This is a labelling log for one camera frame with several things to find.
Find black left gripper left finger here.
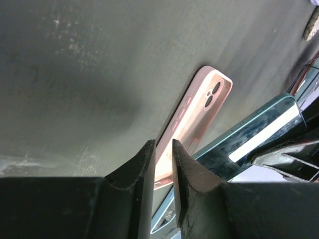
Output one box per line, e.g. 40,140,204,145
0,140,156,239

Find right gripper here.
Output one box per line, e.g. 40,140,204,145
252,129,319,183

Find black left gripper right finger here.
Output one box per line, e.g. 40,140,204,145
172,140,319,239

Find teal-edged black phone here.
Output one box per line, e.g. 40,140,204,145
193,93,306,181

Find pink phone case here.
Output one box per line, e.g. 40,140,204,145
154,66,233,190

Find light blue phone case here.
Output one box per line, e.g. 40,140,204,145
150,185,180,239

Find speckled oval dish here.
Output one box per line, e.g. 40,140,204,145
303,6,319,42

